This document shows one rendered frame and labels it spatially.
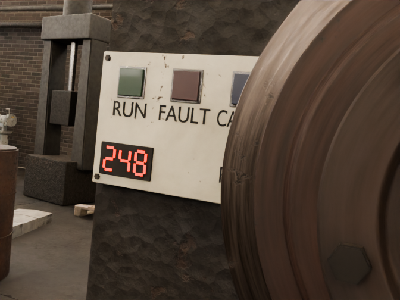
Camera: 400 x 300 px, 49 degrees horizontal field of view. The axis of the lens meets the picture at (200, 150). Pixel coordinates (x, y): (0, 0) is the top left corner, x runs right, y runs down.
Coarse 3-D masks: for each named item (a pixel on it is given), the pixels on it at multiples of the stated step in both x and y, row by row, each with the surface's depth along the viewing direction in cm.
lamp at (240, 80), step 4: (236, 76) 51; (240, 76) 51; (244, 76) 51; (248, 76) 51; (236, 80) 51; (240, 80) 51; (244, 80) 51; (236, 84) 51; (240, 84) 51; (244, 84) 51; (236, 88) 51; (240, 88) 51; (232, 92) 52; (236, 92) 51; (240, 92) 51; (232, 96) 52; (236, 96) 51; (232, 100) 52; (236, 100) 51
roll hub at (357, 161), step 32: (384, 64) 26; (384, 96) 26; (352, 128) 26; (384, 128) 26; (352, 160) 26; (384, 160) 26; (320, 192) 27; (352, 192) 26; (384, 192) 26; (320, 224) 27; (352, 224) 26; (384, 224) 26; (320, 256) 27; (384, 256) 26; (352, 288) 26; (384, 288) 26
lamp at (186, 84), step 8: (176, 72) 54; (184, 72) 54; (192, 72) 54; (200, 72) 53; (176, 80) 54; (184, 80) 54; (192, 80) 54; (176, 88) 54; (184, 88) 54; (192, 88) 54; (176, 96) 54; (184, 96) 54; (192, 96) 54
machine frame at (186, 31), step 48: (144, 0) 59; (192, 0) 56; (240, 0) 54; (288, 0) 51; (144, 48) 59; (192, 48) 56; (240, 48) 54; (96, 192) 62; (144, 192) 59; (96, 240) 62; (144, 240) 59; (192, 240) 57; (96, 288) 62; (144, 288) 59; (192, 288) 57
